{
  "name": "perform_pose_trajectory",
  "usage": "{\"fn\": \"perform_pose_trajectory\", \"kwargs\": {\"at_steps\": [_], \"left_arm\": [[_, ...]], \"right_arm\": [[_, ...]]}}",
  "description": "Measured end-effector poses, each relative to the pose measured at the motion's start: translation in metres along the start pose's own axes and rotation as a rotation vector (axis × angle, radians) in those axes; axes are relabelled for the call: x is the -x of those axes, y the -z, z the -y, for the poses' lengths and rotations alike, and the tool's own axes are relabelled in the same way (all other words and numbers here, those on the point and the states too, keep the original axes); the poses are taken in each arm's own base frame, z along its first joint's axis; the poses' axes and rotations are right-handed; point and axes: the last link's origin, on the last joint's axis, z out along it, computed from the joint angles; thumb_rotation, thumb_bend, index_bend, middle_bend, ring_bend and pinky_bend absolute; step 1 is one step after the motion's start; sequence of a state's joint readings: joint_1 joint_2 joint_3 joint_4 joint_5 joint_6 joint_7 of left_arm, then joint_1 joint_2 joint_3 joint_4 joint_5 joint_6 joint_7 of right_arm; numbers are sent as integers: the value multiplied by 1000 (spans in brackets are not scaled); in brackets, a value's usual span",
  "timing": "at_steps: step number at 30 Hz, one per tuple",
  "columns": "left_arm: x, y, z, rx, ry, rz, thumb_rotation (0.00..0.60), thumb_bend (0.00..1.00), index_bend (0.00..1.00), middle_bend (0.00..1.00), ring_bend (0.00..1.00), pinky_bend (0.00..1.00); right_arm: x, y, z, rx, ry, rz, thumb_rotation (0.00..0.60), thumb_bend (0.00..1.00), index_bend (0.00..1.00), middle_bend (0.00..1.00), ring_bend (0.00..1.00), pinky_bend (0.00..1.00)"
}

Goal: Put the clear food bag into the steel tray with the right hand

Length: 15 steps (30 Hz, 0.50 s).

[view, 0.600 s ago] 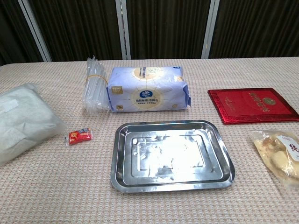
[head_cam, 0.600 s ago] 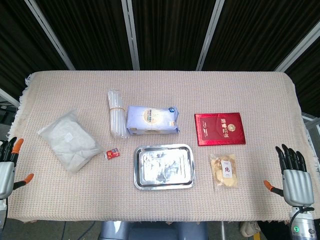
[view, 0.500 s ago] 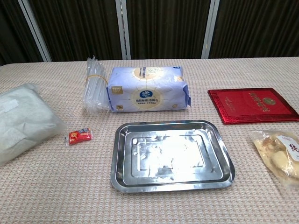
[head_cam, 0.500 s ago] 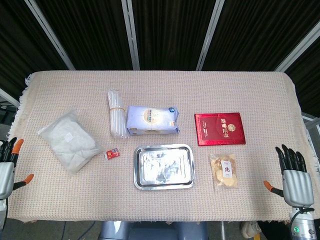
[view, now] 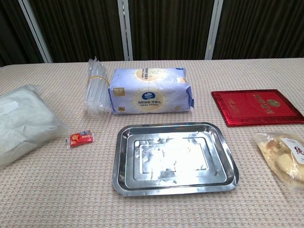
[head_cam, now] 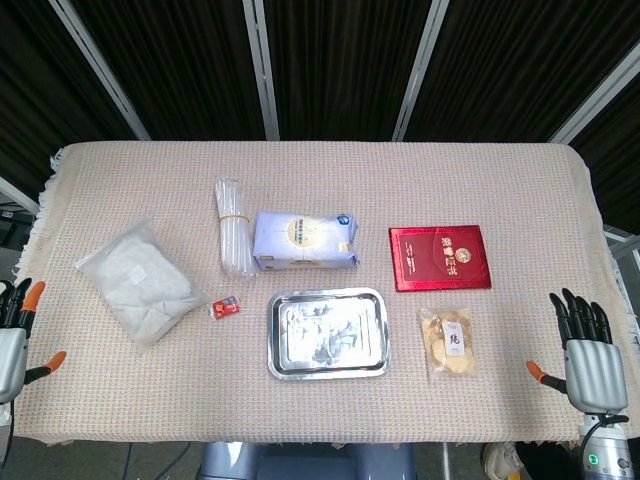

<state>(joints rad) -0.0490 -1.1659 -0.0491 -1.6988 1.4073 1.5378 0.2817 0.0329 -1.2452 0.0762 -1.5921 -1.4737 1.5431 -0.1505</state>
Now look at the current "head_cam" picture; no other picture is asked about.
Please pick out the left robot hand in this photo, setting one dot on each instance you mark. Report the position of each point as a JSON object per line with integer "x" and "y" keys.
{"x": 12, "y": 345}

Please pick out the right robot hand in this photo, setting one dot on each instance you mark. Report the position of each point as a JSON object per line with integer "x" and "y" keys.
{"x": 592, "y": 362}

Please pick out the clear bag of snacks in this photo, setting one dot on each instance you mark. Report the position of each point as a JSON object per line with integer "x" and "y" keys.
{"x": 448, "y": 341}

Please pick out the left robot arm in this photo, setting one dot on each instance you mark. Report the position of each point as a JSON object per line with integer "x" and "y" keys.
{"x": 5, "y": 420}

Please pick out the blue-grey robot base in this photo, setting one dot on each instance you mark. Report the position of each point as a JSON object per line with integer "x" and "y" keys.
{"x": 307, "y": 461}

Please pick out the silver metal tray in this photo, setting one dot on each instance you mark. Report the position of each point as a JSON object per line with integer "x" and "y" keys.
{"x": 328, "y": 333}

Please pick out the white sneaker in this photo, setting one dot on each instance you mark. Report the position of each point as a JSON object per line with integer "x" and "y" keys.
{"x": 502, "y": 457}

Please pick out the clear bag of white contents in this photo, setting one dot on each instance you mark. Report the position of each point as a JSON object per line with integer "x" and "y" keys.
{"x": 142, "y": 285}

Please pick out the red certificate booklet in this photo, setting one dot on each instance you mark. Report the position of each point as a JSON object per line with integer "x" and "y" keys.
{"x": 439, "y": 257}

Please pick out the small red candy wrapper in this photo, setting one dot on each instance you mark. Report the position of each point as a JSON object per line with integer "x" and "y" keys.
{"x": 226, "y": 306}

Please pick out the bundle of clear straws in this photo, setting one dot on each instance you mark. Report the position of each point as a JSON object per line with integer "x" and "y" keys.
{"x": 233, "y": 228}

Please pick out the beige woven tablecloth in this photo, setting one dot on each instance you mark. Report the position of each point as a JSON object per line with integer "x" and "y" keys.
{"x": 320, "y": 295}

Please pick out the pale blue tissue pack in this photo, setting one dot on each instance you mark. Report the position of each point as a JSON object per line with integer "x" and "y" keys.
{"x": 306, "y": 239}

